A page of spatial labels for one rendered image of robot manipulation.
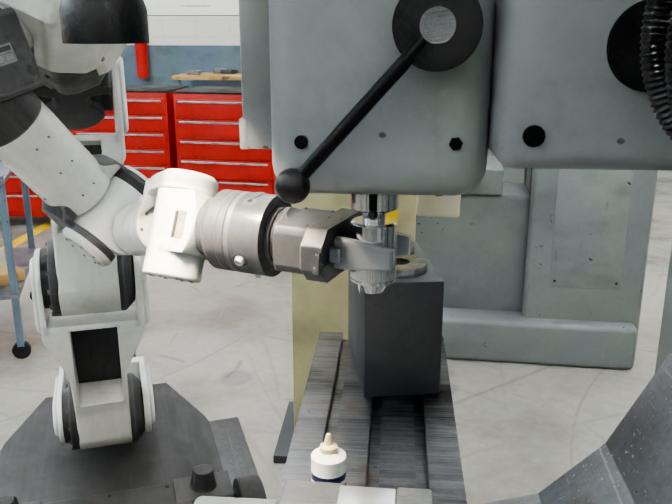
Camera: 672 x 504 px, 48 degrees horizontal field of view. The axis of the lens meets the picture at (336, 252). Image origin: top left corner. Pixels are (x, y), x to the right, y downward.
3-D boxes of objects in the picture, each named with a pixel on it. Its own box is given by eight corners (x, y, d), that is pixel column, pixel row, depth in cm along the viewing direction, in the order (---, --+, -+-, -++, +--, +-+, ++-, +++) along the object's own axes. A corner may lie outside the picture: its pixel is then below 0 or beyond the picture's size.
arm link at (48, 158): (72, 251, 113) (-40, 150, 97) (129, 186, 117) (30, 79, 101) (115, 275, 106) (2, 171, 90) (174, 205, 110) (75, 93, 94)
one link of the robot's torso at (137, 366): (60, 411, 173) (54, 358, 169) (151, 400, 178) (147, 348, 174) (56, 459, 154) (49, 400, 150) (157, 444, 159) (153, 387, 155)
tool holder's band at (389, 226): (386, 222, 80) (386, 213, 79) (404, 233, 75) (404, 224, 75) (344, 225, 78) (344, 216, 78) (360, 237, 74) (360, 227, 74)
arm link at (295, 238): (320, 215, 72) (211, 202, 76) (319, 311, 75) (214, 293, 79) (367, 189, 83) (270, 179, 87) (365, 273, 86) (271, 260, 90)
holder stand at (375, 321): (362, 398, 117) (364, 274, 112) (347, 341, 138) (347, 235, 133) (440, 394, 118) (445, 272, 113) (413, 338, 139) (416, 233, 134)
